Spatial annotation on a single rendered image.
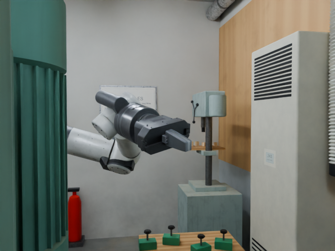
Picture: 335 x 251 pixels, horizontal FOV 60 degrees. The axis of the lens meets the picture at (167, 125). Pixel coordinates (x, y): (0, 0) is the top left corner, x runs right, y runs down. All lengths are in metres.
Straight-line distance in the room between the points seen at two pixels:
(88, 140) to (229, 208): 1.81
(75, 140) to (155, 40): 2.57
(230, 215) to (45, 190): 2.36
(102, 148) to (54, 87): 0.65
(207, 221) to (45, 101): 2.33
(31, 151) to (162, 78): 3.09
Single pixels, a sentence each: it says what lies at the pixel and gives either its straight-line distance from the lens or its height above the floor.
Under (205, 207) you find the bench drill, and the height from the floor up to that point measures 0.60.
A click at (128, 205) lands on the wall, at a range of 3.44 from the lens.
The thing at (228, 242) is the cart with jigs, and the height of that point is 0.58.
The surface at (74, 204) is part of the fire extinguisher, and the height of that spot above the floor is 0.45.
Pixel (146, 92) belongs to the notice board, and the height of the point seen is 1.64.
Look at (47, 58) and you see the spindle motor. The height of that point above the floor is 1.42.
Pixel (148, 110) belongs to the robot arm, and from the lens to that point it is 0.64.
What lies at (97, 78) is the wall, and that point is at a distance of 3.32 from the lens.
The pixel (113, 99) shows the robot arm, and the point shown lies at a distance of 0.67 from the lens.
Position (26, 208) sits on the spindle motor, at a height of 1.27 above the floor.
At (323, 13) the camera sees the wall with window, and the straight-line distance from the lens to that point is 2.03.
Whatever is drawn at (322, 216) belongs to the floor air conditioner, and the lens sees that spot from 1.78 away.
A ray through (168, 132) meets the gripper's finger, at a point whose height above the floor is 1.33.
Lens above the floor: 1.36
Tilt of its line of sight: 2 degrees down
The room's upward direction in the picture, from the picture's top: straight up
